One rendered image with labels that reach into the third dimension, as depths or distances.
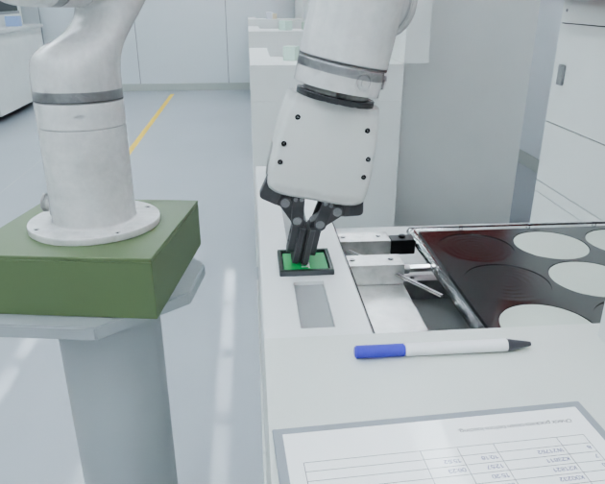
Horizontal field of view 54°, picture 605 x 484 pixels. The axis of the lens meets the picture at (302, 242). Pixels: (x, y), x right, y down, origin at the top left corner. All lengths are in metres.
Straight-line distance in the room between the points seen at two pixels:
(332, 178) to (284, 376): 0.21
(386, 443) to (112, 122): 0.62
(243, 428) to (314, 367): 1.46
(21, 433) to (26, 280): 1.23
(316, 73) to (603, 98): 0.76
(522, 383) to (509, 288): 0.30
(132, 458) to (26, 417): 1.08
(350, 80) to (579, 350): 0.29
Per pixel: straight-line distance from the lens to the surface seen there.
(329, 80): 0.54
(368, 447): 0.39
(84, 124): 0.86
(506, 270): 0.81
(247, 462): 1.81
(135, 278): 0.81
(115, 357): 0.96
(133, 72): 8.73
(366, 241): 0.83
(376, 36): 0.55
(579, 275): 0.83
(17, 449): 2.02
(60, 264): 0.84
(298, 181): 0.58
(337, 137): 0.57
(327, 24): 0.54
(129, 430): 1.04
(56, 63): 0.86
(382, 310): 0.71
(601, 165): 1.21
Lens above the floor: 1.22
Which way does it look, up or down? 23 degrees down
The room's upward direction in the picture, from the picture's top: straight up
